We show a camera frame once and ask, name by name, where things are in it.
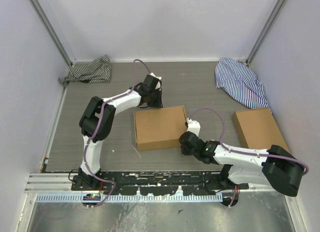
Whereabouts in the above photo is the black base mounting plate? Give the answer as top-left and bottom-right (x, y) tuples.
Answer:
(68, 171), (235, 196)

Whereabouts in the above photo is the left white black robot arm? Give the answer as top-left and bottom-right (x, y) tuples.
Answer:
(78, 73), (163, 191)

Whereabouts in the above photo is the black white striped cloth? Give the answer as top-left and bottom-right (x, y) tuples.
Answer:
(58, 54), (112, 88)

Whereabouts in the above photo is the right aluminium corner post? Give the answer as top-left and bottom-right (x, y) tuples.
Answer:
(245, 0), (287, 66)

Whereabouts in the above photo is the left aluminium corner post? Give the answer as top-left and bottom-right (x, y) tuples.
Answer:
(29, 0), (74, 66)

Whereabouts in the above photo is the white slotted cable duct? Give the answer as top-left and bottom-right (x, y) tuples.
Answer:
(35, 193), (223, 204)

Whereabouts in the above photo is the aluminium corner post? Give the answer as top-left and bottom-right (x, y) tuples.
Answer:
(245, 0), (287, 66)
(29, 0), (74, 66)

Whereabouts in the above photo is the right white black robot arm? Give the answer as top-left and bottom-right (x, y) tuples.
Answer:
(179, 131), (307, 197)

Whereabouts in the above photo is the brown cardboard box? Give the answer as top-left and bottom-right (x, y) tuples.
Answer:
(133, 105), (187, 151)
(232, 108), (290, 152)

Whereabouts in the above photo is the blue white striped cloth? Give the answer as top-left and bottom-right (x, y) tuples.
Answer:
(215, 58), (271, 109)

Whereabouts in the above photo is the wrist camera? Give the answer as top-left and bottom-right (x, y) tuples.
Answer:
(186, 118), (201, 136)
(149, 72), (162, 81)

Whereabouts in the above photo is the folded brown cardboard box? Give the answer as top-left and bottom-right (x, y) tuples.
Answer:
(232, 108), (290, 152)

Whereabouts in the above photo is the aluminium front rail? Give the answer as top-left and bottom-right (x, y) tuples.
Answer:
(23, 171), (298, 193)

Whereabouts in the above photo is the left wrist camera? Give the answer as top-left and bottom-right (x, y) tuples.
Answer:
(149, 72), (162, 81)

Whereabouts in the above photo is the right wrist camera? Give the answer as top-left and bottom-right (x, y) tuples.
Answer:
(186, 118), (201, 136)

